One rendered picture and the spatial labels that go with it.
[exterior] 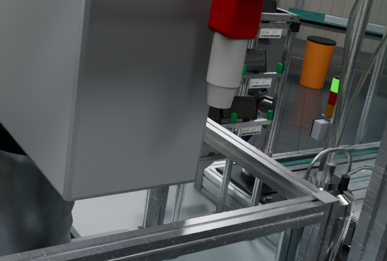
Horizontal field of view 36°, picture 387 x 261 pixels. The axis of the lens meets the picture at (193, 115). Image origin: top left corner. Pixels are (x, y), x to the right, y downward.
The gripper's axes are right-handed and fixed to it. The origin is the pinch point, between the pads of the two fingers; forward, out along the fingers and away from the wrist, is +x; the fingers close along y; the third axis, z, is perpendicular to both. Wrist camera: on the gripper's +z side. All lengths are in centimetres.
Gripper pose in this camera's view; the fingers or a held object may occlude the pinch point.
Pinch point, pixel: (245, 135)
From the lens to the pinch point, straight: 239.7
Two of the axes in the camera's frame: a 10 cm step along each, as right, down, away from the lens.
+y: -8.2, 0.6, -5.7
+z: -5.5, -3.7, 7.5
